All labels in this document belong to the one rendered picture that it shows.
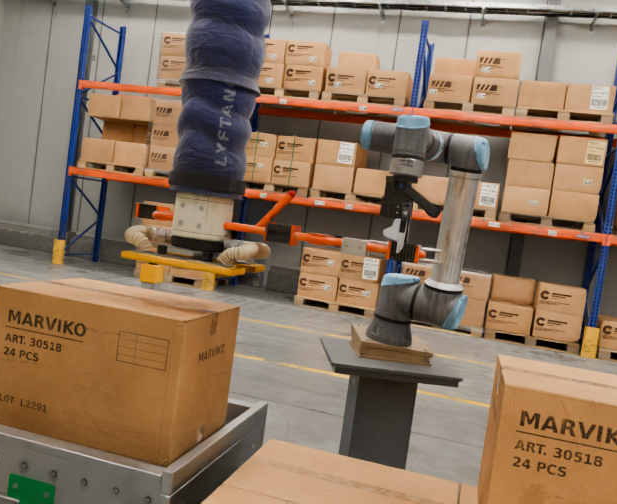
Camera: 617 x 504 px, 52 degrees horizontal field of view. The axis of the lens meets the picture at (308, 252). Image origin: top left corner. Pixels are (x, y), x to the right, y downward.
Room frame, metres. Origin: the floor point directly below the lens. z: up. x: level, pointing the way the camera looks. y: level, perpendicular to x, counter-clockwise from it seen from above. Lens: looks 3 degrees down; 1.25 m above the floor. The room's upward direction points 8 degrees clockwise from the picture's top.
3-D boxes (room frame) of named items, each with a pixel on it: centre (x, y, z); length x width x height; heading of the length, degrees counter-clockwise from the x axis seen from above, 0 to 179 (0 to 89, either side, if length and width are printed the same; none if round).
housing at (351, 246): (1.75, -0.13, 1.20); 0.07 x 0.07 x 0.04; 77
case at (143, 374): (1.90, 0.53, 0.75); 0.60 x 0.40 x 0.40; 76
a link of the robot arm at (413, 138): (1.74, -0.24, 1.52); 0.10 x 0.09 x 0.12; 154
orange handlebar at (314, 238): (1.93, 0.10, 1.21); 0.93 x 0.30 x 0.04; 77
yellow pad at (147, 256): (1.77, 0.35, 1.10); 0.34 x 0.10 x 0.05; 77
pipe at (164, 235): (1.86, 0.32, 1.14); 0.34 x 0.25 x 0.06; 77
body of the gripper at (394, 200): (1.74, -0.23, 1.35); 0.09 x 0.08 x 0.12; 76
